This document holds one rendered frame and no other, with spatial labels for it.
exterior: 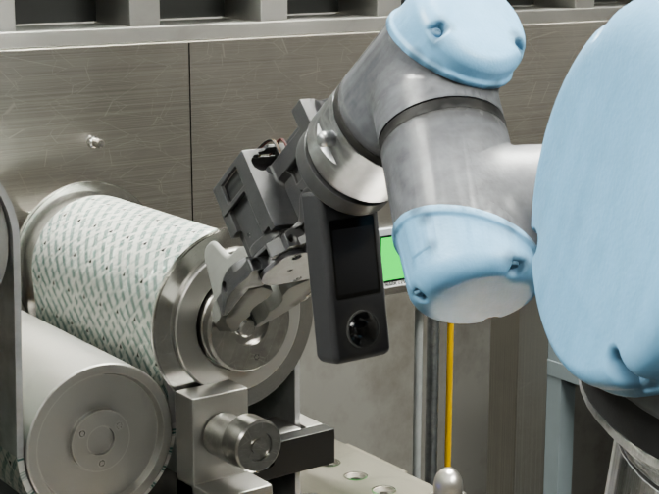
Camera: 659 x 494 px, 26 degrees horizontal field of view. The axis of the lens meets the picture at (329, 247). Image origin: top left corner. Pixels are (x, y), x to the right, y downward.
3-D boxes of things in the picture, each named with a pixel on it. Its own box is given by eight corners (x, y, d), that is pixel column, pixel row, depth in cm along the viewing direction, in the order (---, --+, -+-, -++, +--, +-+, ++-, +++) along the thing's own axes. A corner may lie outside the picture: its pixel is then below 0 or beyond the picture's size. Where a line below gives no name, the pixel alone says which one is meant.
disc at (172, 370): (155, 428, 109) (150, 238, 105) (152, 426, 109) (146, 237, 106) (314, 392, 117) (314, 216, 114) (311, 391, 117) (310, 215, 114)
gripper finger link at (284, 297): (251, 264, 112) (296, 204, 105) (278, 330, 110) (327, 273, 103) (217, 271, 110) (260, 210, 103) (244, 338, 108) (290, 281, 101)
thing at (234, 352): (277, 378, 112) (197, 365, 107) (262, 372, 114) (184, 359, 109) (301, 286, 112) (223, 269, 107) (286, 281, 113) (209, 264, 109)
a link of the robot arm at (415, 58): (431, 65, 77) (407, -54, 82) (339, 172, 86) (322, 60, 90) (550, 90, 81) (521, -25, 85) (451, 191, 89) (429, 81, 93)
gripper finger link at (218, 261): (201, 272, 109) (256, 211, 103) (228, 341, 107) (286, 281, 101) (166, 277, 108) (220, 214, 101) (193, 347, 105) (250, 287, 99)
